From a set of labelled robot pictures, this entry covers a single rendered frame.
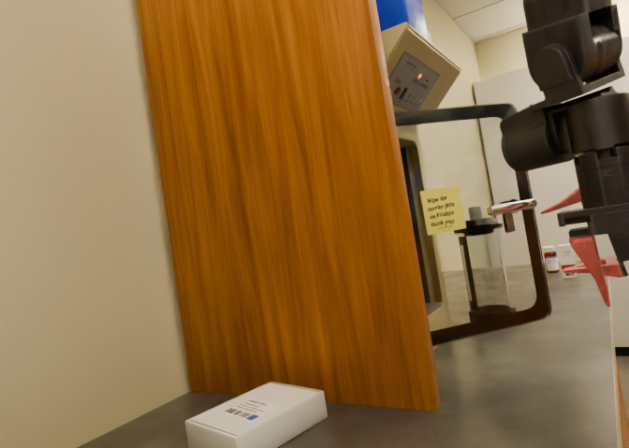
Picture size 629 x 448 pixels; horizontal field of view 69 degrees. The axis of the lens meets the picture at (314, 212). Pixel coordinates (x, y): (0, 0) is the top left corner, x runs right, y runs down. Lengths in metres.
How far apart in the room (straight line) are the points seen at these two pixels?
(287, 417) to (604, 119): 0.51
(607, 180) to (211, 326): 0.67
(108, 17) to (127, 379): 0.69
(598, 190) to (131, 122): 0.80
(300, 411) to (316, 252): 0.23
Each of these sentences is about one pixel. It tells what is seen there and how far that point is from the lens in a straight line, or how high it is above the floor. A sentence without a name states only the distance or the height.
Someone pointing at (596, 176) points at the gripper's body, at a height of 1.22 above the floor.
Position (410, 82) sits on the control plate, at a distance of 0.88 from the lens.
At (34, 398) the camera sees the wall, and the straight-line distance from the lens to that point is 0.85.
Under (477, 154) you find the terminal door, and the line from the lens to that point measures 0.87.
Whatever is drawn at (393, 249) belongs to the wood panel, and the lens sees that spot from 0.66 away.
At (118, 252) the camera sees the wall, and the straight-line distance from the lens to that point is 0.91.
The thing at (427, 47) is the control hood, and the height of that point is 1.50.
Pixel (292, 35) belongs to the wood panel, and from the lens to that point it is 0.77.
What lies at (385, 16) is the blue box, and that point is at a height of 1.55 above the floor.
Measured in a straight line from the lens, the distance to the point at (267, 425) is 0.64.
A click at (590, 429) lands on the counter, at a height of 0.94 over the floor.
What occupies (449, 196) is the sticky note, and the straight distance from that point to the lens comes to 0.82.
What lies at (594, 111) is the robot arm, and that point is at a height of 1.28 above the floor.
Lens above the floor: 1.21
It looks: 2 degrees up
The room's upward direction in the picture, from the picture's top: 9 degrees counter-clockwise
